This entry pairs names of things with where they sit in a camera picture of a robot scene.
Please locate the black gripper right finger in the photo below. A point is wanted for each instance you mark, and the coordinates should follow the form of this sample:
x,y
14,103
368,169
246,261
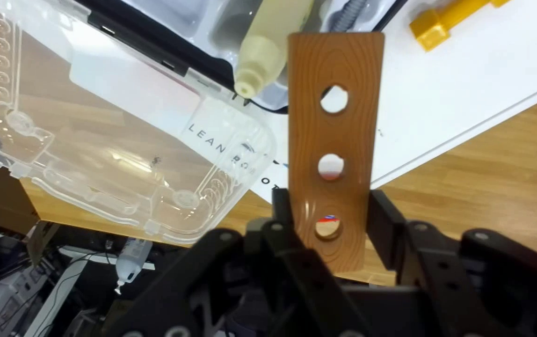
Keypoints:
x,y
467,281

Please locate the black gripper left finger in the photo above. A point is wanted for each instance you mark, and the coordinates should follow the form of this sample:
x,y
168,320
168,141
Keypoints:
x,y
261,281

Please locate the wooden strip with three holes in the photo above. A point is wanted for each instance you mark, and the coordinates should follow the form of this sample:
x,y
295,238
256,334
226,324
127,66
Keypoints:
x,y
306,124

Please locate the white cardboard box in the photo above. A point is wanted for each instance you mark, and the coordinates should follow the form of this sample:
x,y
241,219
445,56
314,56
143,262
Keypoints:
x,y
467,94

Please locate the clear plastic case cover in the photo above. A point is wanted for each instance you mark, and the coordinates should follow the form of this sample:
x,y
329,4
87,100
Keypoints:
x,y
93,143

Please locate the grey toy tool case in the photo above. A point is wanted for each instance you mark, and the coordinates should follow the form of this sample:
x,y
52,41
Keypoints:
x,y
218,25

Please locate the yellow toy bolt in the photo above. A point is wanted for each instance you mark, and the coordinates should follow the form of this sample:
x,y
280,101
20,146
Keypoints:
x,y
443,21

